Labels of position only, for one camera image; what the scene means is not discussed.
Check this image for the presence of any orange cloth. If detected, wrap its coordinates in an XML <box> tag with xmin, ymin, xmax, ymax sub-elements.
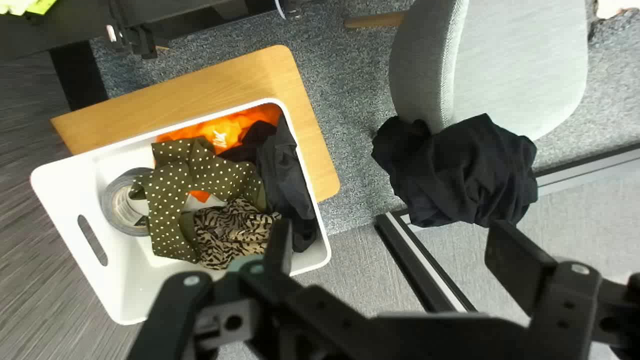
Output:
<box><xmin>157</xmin><ymin>104</ymin><xmax>285</xmax><ymax>157</ymax></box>

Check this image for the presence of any tiger-stripe patterned cloth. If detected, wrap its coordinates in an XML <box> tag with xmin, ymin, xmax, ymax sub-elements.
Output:
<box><xmin>188</xmin><ymin>206</ymin><xmax>286</xmax><ymax>273</ymax></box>

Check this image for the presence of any crumpled black cloth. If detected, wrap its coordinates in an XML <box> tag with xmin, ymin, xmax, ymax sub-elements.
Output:
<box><xmin>371</xmin><ymin>113</ymin><xmax>541</xmax><ymax>230</ymax></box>

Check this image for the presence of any black glass partition frame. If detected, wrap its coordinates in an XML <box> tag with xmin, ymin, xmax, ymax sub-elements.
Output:
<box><xmin>374</xmin><ymin>210</ymin><xmax>479</xmax><ymax>317</ymax></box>

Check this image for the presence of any grey duct tape roll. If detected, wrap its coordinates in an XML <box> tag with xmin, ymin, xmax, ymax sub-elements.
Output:
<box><xmin>98</xmin><ymin>167</ymin><xmax>157</xmax><ymax>239</ymax></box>

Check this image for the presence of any white plastic storage basket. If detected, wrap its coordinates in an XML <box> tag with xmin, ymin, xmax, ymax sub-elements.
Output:
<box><xmin>29</xmin><ymin>98</ymin><xmax>335</xmax><ymax>328</ymax></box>

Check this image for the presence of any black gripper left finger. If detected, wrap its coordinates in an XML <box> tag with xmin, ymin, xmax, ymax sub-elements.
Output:
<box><xmin>237</xmin><ymin>217</ymin><xmax>317</xmax><ymax>317</ymax></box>

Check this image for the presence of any black shirt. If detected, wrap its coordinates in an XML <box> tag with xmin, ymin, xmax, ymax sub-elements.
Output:
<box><xmin>219</xmin><ymin>119</ymin><xmax>323</xmax><ymax>255</ymax></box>

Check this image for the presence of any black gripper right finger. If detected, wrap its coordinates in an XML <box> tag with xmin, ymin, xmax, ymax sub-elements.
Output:
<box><xmin>485</xmin><ymin>219</ymin><xmax>602</xmax><ymax>328</ymax></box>

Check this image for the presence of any green polka-dot cloth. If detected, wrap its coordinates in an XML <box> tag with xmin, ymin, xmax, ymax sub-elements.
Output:
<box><xmin>129</xmin><ymin>139</ymin><xmax>269</xmax><ymax>265</ymax></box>

